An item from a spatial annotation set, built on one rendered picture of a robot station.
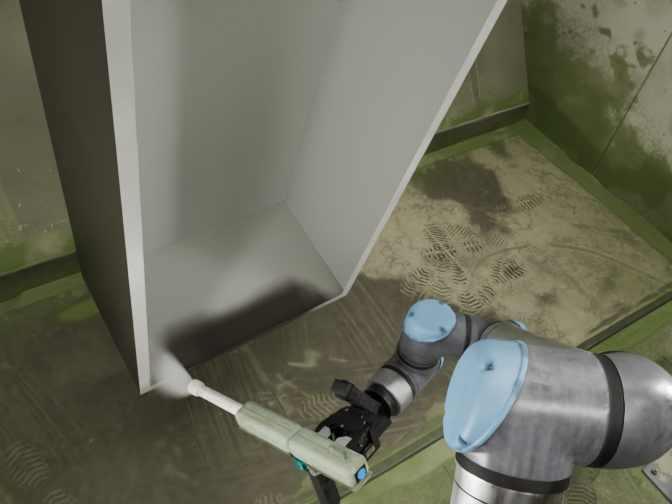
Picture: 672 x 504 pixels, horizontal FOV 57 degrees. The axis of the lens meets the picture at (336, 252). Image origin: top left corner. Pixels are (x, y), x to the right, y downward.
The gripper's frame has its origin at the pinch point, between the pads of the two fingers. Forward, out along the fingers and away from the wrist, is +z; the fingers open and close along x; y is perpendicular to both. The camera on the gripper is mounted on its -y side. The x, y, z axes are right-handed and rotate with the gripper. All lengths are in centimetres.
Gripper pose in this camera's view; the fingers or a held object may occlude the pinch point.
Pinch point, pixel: (311, 462)
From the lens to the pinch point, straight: 116.4
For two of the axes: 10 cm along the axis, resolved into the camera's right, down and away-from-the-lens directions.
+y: 2.5, 8.6, 4.5
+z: -6.4, 5.0, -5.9
